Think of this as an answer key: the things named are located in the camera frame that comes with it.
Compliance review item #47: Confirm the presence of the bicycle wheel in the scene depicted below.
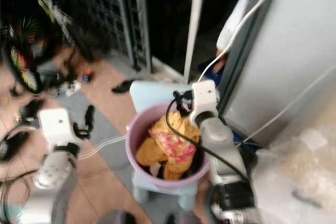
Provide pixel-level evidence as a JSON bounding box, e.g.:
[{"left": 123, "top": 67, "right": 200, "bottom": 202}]
[{"left": 3, "top": 18, "right": 44, "bottom": 95}]

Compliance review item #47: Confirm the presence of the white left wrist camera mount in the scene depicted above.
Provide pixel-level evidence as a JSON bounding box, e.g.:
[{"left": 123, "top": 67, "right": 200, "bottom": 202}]
[{"left": 39, "top": 107, "right": 80, "bottom": 152}]

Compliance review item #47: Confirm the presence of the pink flowered garment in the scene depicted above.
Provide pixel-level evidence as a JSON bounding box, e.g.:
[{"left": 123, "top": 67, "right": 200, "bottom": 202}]
[{"left": 149, "top": 125, "right": 200, "bottom": 165}]

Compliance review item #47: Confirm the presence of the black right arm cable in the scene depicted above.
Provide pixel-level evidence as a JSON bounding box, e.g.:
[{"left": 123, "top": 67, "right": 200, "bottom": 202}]
[{"left": 165, "top": 94, "right": 254, "bottom": 184}]

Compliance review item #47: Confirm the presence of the white door frame post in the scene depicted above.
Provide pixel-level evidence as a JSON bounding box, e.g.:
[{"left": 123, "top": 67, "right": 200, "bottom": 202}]
[{"left": 183, "top": 0, "right": 208, "bottom": 84}]

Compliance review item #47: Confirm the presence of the black sandal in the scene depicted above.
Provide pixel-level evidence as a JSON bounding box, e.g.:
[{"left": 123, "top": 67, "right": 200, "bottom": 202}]
[{"left": 111, "top": 78, "right": 138, "bottom": 95}]

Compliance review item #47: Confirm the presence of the person in white shirt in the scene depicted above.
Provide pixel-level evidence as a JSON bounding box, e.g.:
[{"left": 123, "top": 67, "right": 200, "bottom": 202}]
[{"left": 214, "top": 0, "right": 261, "bottom": 73}]

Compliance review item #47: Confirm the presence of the white hose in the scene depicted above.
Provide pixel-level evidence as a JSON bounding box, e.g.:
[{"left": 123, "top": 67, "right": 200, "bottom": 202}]
[{"left": 196, "top": 0, "right": 285, "bottom": 83}]

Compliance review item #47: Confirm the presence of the small blue can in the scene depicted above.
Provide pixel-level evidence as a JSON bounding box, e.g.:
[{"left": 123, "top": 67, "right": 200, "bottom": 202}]
[{"left": 81, "top": 68, "right": 92, "bottom": 83}]

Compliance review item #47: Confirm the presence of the yellow garment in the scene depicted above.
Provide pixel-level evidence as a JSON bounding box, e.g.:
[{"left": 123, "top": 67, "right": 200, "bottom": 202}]
[{"left": 135, "top": 111, "right": 201, "bottom": 181}]

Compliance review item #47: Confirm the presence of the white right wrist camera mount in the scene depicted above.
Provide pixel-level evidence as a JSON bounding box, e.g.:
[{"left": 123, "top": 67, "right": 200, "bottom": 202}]
[{"left": 188, "top": 80, "right": 221, "bottom": 126}]

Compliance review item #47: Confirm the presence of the grey washing machine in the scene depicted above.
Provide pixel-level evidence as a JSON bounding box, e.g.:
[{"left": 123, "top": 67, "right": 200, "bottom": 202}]
[{"left": 216, "top": 0, "right": 336, "bottom": 148}]

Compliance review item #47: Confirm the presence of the black shoe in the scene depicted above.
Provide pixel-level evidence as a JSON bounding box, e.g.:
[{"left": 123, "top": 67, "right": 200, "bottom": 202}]
[
  {"left": 19, "top": 97, "right": 45, "bottom": 125},
  {"left": 0, "top": 130, "right": 27, "bottom": 163}
]

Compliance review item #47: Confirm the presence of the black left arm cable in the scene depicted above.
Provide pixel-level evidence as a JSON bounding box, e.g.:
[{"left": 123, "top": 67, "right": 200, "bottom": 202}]
[{"left": 0, "top": 123, "right": 44, "bottom": 224}]

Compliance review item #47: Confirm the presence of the light blue plastic stool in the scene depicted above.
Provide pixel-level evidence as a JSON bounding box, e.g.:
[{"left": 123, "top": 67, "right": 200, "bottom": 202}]
[{"left": 129, "top": 80, "right": 201, "bottom": 212}]

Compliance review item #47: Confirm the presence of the thin white wire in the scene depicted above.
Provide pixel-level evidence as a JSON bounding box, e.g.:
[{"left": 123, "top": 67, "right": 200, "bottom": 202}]
[{"left": 240, "top": 62, "right": 336, "bottom": 144}]

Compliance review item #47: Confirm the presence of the purple plastic bucket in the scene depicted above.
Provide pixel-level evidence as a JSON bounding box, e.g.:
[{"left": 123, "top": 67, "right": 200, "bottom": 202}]
[{"left": 125, "top": 103, "right": 214, "bottom": 191}]

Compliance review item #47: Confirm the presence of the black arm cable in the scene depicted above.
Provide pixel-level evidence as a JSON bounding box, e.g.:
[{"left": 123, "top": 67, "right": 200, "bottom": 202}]
[
  {"left": 0, "top": 123, "right": 44, "bottom": 224},
  {"left": 165, "top": 94, "right": 254, "bottom": 184}
]

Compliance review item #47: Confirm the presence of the dark metal grille gate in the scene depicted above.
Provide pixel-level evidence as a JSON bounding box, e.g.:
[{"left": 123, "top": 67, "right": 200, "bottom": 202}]
[{"left": 71, "top": 0, "right": 154, "bottom": 71}]

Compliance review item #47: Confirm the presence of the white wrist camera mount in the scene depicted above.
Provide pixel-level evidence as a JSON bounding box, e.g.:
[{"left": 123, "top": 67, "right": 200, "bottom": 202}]
[
  {"left": 39, "top": 107, "right": 80, "bottom": 152},
  {"left": 188, "top": 80, "right": 221, "bottom": 126}
]

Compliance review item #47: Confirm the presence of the white floor cable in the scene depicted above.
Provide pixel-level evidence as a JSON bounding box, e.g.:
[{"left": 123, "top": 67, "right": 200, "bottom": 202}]
[{"left": 80, "top": 134, "right": 129, "bottom": 159}]

